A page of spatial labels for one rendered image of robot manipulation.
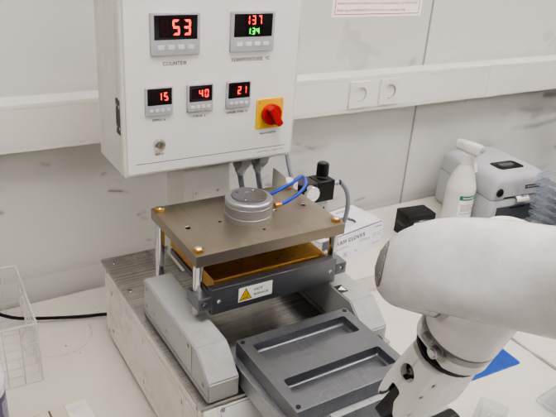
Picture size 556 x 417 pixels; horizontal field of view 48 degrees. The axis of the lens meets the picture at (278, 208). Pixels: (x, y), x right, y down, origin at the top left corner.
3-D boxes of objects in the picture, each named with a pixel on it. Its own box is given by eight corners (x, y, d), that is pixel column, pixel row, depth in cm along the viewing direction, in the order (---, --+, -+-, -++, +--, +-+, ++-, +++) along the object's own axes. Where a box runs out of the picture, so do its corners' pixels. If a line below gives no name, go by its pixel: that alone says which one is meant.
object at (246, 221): (138, 240, 113) (136, 173, 107) (285, 210, 128) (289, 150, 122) (195, 309, 94) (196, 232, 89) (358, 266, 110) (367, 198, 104)
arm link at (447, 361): (456, 374, 61) (443, 390, 63) (516, 349, 66) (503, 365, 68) (406, 308, 66) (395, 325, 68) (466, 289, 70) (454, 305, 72)
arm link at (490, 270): (491, 303, 34) (358, 307, 64) (759, 375, 35) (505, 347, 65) (520, 149, 36) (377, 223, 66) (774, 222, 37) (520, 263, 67)
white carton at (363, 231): (285, 250, 159) (288, 224, 156) (347, 227, 173) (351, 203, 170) (319, 270, 151) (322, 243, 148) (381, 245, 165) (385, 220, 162)
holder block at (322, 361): (235, 354, 93) (236, 340, 92) (342, 319, 103) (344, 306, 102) (295, 428, 81) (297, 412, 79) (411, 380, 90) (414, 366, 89)
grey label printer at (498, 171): (431, 199, 195) (440, 147, 188) (480, 192, 203) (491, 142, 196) (486, 234, 175) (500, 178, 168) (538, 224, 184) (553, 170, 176)
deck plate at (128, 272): (101, 262, 123) (100, 258, 123) (255, 230, 140) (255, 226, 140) (200, 413, 88) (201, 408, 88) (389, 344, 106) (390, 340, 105)
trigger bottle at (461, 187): (433, 222, 180) (448, 139, 170) (450, 215, 185) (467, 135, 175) (457, 233, 174) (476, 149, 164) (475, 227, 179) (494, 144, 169)
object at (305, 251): (170, 253, 109) (170, 203, 105) (278, 229, 120) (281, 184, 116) (213, 304, 96) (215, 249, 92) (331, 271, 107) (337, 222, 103)
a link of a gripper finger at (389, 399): (371, 414, 70) (388, 419, 74) (425, 372, 69) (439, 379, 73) (365, 405, 71) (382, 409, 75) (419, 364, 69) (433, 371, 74)
